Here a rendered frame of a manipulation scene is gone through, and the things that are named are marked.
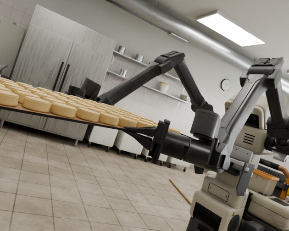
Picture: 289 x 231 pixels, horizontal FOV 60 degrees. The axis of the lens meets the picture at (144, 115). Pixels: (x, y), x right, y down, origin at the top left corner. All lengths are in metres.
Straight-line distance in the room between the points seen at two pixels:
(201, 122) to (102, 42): 4.17
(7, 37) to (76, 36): 1.38
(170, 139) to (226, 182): 0.90
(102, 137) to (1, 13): 2.89
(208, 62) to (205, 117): 6.11
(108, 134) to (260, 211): 3.82
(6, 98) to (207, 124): 0.41
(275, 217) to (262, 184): 0.19
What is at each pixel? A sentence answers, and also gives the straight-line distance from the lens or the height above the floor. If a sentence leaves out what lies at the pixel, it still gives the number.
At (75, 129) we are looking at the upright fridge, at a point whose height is 0.33.
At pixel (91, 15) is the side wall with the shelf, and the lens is 5.62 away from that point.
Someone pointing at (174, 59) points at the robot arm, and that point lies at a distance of 1.21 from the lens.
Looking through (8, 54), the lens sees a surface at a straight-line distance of 5.37.
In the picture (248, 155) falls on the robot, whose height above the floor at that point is 1.01.
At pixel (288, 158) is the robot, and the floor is 1.06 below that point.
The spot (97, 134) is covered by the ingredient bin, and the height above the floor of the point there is 0.29.
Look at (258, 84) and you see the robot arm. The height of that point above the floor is 1.24.
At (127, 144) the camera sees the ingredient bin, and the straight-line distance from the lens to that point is 5.19.
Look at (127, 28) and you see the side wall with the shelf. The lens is 5.77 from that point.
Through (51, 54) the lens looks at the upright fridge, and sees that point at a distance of 4.49.
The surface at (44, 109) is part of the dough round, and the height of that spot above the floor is 0.99.
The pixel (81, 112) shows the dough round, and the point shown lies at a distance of 0.56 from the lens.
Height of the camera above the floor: 1.05
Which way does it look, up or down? 1 degrees down
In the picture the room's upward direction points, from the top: 19 degrees clockwise
